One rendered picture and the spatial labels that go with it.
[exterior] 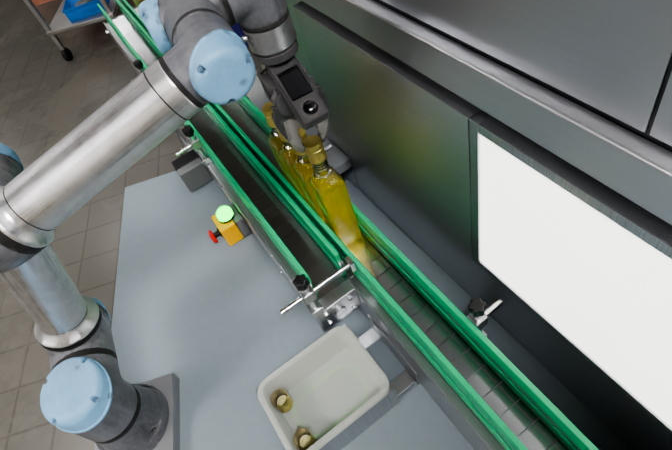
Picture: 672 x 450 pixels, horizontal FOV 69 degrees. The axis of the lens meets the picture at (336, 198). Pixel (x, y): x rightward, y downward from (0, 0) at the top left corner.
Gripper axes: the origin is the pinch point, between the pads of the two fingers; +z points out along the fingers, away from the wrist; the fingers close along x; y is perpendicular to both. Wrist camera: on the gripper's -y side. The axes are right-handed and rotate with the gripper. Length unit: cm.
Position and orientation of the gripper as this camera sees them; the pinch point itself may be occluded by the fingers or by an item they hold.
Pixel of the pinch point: (312, 144)
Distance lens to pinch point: 89.9
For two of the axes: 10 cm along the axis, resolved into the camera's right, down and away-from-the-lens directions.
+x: -8.7, 4.7, -1.4
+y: -4.4, -6.1, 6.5
